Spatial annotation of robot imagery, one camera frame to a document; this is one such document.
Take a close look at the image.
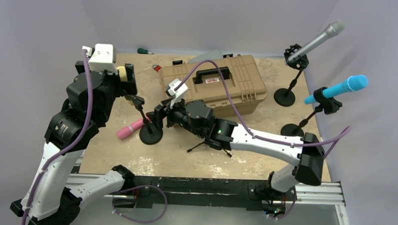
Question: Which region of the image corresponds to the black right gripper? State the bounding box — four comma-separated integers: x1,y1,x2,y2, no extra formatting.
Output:
146,93,206,139

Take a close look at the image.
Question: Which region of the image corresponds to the black stand for cream microphone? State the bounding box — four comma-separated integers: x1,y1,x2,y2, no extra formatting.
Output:
125,95,163,145

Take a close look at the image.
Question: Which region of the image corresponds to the cream yellow microphone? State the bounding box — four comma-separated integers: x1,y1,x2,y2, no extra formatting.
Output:
116,66,128,83

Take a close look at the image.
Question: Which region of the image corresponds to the black tripod shock mount stand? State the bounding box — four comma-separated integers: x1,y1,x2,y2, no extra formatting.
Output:
186,139,234,158

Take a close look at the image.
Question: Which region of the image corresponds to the silver microphone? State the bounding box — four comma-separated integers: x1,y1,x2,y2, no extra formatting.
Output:
288,20,346,63

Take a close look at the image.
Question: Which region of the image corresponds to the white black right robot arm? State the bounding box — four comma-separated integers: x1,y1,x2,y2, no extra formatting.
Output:
146,99,325,199

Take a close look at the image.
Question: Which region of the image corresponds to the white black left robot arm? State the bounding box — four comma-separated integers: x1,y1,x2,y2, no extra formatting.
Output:
10,61,137,225

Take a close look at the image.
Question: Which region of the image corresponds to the pink microphone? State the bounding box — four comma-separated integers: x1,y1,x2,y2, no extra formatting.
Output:
116,118,144,140

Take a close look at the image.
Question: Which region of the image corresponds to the black clip stand for blue microphone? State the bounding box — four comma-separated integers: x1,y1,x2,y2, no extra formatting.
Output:
280,87,343,137

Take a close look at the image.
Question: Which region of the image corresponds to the blue microphone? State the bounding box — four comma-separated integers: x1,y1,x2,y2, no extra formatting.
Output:
304,74,369,105

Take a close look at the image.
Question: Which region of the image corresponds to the red small tool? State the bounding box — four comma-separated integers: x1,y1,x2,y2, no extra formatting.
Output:
152,64,162,72

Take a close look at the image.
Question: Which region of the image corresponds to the grey flat sheet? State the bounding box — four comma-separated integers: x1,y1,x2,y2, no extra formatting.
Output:
187,49,223,64

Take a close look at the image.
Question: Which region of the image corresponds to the tan plastic tool case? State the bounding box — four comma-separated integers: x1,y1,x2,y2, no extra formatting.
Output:
157,51,270,120

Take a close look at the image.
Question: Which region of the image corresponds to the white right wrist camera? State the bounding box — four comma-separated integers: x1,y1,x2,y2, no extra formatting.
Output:
166,78,188,109

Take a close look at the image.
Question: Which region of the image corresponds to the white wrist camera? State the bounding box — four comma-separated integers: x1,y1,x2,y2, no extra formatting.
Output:
166,78,188,109
82,43,118,75

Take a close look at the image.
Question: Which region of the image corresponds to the green screwdriver handle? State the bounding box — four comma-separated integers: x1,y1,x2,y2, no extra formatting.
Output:
137,48,154,55

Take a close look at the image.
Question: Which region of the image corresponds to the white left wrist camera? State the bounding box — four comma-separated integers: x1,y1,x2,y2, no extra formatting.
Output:
82,43,118,75

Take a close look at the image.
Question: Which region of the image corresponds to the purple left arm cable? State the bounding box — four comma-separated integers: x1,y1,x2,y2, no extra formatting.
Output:
20,47,173,225

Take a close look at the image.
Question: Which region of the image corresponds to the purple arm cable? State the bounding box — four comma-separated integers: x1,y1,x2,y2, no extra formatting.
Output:
20,47,173,225
170,58,354,224

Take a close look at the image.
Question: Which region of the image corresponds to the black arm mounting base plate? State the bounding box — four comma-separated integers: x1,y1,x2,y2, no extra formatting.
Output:
112,176,296,214

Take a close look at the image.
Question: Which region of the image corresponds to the black shock mount round-base stand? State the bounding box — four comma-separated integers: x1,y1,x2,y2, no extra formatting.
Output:
273,43,310,109

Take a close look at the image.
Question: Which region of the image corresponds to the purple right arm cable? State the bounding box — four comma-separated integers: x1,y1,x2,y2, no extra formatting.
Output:
170,58,354,224

